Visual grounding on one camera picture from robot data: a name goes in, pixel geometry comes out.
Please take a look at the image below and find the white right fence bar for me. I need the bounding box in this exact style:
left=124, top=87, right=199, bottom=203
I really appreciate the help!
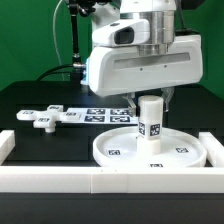
left=199, top=132, right=224, bottom=168

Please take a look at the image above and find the white front fence bar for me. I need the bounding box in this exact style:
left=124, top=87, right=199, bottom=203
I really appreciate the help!
left=0, top=166, right=224, bottom=194

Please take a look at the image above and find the white cross-shaped table base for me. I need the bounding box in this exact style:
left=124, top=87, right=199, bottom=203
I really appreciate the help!
left=16, top=105, right=81, bottom=133

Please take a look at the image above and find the white fiducial marker sheet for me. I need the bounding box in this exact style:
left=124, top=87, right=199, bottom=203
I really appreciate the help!
left=61, top=108, right=138, bottom=125

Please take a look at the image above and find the black cable bundle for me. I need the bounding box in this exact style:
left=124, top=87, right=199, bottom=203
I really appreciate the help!
left=35, top=64, right=75, bottom=82

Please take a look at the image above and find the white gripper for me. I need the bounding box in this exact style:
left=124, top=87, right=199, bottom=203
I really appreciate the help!
left=88, top=35, right=203, bottom=117

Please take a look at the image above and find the white round table top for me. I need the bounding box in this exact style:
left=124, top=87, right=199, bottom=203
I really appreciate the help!
left=93, top=126, right=207, bottom=168

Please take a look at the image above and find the grey cable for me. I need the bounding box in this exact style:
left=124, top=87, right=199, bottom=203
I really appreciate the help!
left=52, top=0, right=68, bottom=81

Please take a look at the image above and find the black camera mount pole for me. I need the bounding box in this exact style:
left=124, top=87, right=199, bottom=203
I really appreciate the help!
left=65, top=0, right=100, bottom=84

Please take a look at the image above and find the white fence bar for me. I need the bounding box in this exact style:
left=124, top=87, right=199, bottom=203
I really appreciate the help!
left=0, top=166, right=224, bottom=194
left=0, top=130, right=15, bottom=166
left=199, top=132, right=224, bottom=168

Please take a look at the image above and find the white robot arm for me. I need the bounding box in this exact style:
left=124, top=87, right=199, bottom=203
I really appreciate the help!
left=86, top=0, right=203, bottom=116

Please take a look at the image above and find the white left fence bar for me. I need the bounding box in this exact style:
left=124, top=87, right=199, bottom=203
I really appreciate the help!
left=0, top=130, right=15, bottom=166

